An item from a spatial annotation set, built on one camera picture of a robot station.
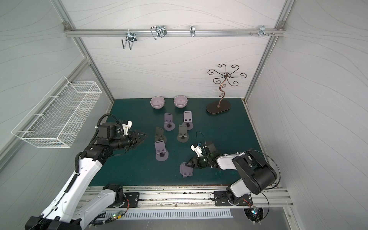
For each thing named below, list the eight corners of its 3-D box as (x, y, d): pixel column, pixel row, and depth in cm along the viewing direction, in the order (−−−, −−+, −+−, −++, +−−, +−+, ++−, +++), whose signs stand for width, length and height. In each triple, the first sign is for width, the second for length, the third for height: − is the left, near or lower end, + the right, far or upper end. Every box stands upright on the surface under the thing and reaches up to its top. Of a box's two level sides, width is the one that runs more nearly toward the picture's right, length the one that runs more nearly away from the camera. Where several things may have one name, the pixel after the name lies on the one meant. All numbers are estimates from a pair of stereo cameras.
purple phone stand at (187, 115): (182, 130, 103) (182, 122, 96) (182, 118, 110) (182, 110, 103) (192, 130, 103) (193, 122, 96) (192, 118, 110) (192, 110, 103)
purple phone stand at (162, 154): (155, 161, 89) (152, 153, 81) (157, 148, 95) (155, 140, 87) (167, 161, 90) (165, 153, 81) (169, 148, 95) (167, 140, 87)
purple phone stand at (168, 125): (163, 129, 106) (161, 120, 97) (167, 121, 111) (165, 112, 102) (172, 132, 105) (171, 122, 96) (176, 123, 109) (175, 114, 101)
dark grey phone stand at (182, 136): (177, 142, 98) (177, 135, 91) (178, 132, 103) (177, 125, 96) (188, 142, 98) (189, 135, 91) (188, 133, 104) (188, 125, 96)
